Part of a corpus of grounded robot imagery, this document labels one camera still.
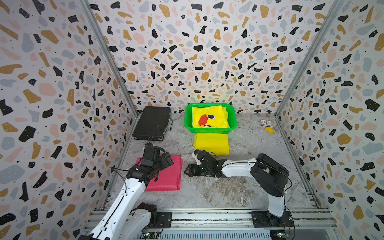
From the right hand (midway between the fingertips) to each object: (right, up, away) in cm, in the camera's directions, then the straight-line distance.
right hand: (188, 172), depth 87 cm
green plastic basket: (+31, +33, +26) cm, 52 cm away
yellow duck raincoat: (+16, +34, +25) cm, 46 cm away
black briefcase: (-27, +29, +20) cm, 44 cm away
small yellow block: (+60, +24, +26) cm, 70 cm away
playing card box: (+58, +30, +30) cm, 72 cm away
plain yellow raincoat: (+19, +15, +17) cm, 29 cm away
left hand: (-12, +9, -6) cm, 16 cm away
